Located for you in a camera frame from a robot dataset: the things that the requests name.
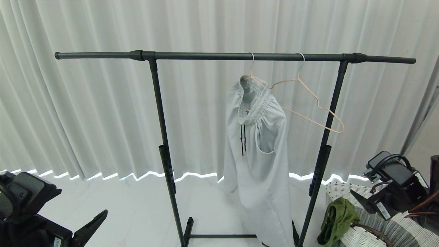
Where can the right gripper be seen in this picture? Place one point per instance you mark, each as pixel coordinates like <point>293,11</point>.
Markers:
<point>401,199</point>

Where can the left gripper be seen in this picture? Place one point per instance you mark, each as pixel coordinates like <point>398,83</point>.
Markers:
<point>34,235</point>

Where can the pale grey shorts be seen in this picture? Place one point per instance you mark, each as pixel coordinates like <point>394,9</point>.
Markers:
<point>260,178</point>

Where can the pink clothes hanger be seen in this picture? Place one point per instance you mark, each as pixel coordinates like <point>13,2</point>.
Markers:
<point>252,67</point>
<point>308,90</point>

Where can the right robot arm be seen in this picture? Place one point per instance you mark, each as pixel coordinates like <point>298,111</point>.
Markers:
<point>434,171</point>

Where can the white laundry basket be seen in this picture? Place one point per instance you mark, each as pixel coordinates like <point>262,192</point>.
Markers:
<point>394,233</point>

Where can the black clothes rack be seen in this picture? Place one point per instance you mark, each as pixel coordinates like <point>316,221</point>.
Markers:
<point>240,56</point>

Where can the olive green garment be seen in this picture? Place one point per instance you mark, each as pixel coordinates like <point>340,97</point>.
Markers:
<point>339,216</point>

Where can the white curtain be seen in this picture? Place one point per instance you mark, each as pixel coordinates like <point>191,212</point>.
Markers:
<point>85,103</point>

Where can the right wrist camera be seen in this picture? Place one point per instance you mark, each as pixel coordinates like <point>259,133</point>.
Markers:
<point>394,171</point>

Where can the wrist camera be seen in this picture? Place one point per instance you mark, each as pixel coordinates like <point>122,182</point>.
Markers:
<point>394,171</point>
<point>31,192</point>

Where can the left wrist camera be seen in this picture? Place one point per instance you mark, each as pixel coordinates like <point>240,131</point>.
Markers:
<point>31,192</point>

